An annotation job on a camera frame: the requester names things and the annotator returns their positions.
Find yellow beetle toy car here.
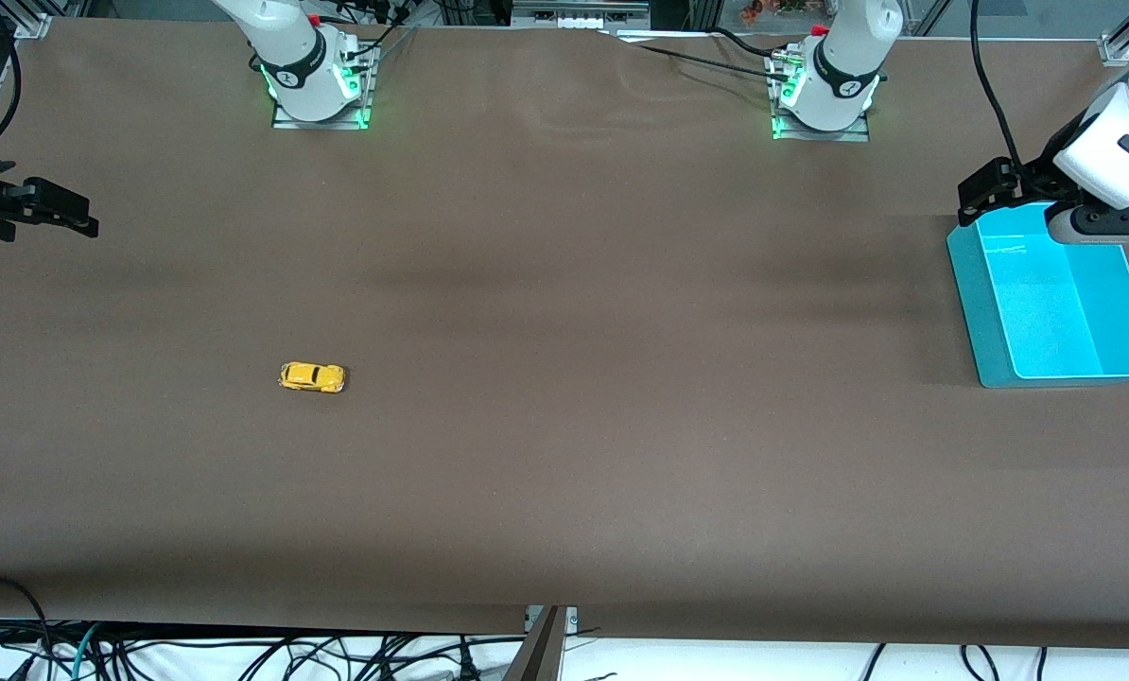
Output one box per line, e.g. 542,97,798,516
278,362,348,394

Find black looped floor cable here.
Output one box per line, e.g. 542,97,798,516
0,573,57,668

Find turquoise plastic bin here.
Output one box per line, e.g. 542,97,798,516
946,201,1129,390

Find brown table mat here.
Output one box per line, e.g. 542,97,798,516
0,17,1129,650

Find black base power cable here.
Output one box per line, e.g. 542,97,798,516
602,26,794,84

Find aluminium profile post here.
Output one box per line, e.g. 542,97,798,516
502,605,580,681

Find orange background object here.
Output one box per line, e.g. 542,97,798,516
738,0,813,26

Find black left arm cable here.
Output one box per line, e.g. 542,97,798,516
968,0,1031,169

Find teal floor cable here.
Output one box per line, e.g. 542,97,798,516
70,622,104,681

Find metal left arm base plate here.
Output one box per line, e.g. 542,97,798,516
770,52,873,143

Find white power strip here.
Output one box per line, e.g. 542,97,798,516
512,0,652,30

